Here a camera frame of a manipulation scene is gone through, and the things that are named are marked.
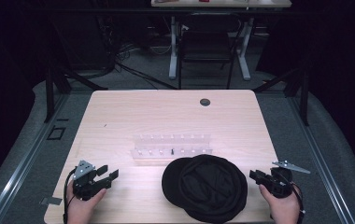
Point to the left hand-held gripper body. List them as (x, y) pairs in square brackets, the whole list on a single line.
[(85, 183)]

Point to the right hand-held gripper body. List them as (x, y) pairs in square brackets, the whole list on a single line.
[(281, 184)]

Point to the black hat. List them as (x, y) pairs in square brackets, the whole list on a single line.
[(206, 189)]

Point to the person's right hand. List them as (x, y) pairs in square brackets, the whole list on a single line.
[(281, 208)]

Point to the person's left hand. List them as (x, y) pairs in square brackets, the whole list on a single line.
[(82, 209)]

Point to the grey tape strip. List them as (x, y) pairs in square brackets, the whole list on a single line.
[(51, 201)]

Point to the black square tape outline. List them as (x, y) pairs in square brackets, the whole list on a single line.
[(50, 133)]

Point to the small black peg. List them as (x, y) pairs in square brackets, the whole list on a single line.
[(172, 151)]

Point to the clear acrylic peg rack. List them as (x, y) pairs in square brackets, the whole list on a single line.
[(171, 146)]

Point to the black metal stand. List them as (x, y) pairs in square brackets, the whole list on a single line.
[(304, 99), (49, 93)]

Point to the round grey table grommet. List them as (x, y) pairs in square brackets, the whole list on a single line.
[(205, 102)]

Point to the black chair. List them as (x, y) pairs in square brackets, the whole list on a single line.
[(205, 43)]

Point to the aluminium floor rail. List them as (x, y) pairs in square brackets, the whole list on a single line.
[(26, 161), (322, 161)]

